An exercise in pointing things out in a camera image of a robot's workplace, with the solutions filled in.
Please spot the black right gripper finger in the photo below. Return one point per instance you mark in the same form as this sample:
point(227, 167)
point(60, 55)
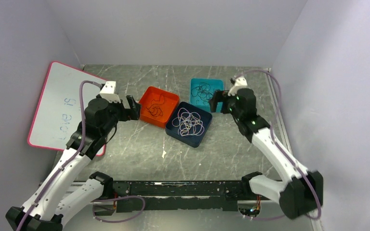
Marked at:
point(220, 95)
point(216, 106)

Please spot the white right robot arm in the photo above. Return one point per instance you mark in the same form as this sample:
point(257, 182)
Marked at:
point(299, 191)

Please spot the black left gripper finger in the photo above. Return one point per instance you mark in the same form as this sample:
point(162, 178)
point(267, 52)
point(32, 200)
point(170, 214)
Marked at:
point(133, 104)
point(133, 113)

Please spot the orange plastic bin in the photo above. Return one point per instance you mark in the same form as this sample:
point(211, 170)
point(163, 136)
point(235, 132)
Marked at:
point(157, 106)

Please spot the teal plastic bin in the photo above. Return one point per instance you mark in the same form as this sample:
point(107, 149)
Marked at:
point(202, 90)

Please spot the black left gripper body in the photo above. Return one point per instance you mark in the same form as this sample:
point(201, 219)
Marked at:
point(117, 112)

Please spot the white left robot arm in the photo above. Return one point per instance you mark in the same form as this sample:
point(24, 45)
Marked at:
point(48, 209)

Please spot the pink-framed whiteboard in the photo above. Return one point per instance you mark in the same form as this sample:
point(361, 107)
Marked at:
point(58, 112)

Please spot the dark blue plastic bin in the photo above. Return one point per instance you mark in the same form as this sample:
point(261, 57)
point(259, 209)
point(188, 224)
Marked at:
point(188, 124)

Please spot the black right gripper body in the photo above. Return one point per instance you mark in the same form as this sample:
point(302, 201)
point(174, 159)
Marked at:
point(232, 108)

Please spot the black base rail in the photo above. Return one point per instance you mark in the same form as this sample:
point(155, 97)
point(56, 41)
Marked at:
point(225, 195)

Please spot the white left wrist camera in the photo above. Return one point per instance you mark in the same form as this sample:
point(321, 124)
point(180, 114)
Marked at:
point(109, 92)

